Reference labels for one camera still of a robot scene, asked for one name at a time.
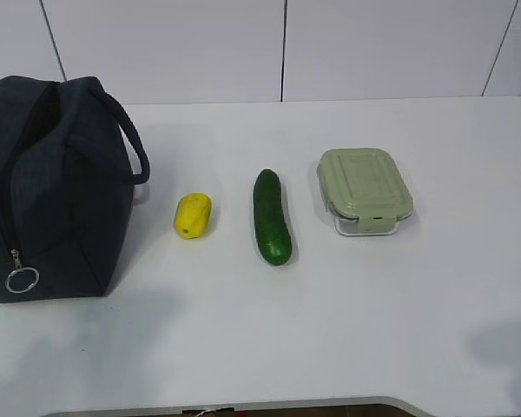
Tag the green cucumber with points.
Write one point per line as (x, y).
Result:
(271, 232)

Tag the yellow lemon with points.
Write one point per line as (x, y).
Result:
(192, 215)

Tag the glass container with green lid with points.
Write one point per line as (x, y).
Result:
(364, 191)

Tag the dark navy lunch bag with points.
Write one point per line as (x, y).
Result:
(70, 159)

